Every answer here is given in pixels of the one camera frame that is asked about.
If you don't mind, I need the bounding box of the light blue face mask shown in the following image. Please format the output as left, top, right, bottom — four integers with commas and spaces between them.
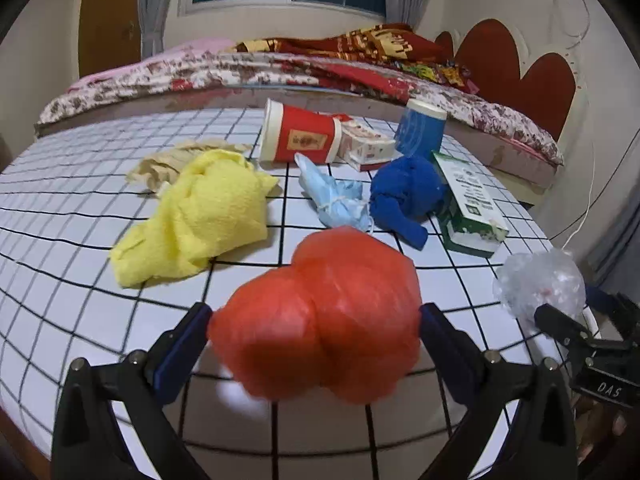
294, 152, 376, 233

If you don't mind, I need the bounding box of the red plastic bag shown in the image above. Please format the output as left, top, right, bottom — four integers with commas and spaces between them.
207, 226, 422, 405

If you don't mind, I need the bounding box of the person's right hand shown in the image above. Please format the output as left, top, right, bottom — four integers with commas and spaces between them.
575, 399, 629, 467

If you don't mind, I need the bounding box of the blue cloth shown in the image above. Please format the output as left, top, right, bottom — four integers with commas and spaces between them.
370, 155, 451, 250

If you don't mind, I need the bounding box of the bed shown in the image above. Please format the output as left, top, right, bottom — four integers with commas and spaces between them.
34, 35, 567, 202

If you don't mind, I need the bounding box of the brown wooden door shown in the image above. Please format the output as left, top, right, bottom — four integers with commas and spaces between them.
79, 0, 142, 79

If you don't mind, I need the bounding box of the red patterned blanket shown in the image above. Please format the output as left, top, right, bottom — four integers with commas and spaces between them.
235, 22, 481, 103

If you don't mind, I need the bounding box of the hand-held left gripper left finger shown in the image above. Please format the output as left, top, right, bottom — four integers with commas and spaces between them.
51, 302, 213, 480

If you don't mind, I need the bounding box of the yellow cloth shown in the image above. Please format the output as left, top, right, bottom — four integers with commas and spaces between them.
109, 150, 280, 289

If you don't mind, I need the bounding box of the checked tablecloth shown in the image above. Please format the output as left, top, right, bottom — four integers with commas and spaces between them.
0, 105, 571, 480

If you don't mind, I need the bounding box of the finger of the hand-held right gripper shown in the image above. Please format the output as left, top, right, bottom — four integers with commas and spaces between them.
586, 286, 640, 345
534, 304, 595, 350

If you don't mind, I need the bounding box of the clear plastic bag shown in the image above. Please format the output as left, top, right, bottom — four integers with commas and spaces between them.
492, 249, 587, 333

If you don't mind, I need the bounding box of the beige cloth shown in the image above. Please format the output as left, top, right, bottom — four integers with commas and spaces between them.
125, 139, 253, 196

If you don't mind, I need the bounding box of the red and white carton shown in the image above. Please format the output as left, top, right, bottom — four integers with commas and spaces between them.
340, 116, 399, 172

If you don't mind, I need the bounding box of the pink blanket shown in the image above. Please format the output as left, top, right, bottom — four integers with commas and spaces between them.
67, 36, 237, 93

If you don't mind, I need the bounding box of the red paper cup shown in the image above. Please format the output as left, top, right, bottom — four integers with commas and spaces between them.
257, 98, 353, 165

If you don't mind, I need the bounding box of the floral bedsheet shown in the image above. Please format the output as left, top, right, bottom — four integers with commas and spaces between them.
35, 45, 566, 166

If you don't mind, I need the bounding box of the thick white cable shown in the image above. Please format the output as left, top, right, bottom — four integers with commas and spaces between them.
561, 129, 599, 252

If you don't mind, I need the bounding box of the green and white box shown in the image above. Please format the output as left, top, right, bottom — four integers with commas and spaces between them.
431, 151, 510, 259

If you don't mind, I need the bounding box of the blue paper cup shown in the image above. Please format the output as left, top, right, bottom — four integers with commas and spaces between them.
394, 98, 447, 163

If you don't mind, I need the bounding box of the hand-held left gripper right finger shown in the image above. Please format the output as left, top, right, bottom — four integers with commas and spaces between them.
419, 302, 581, 480

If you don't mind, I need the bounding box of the red heart-shaped headboard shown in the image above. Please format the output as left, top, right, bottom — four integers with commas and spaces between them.
434, 19, 578, 137

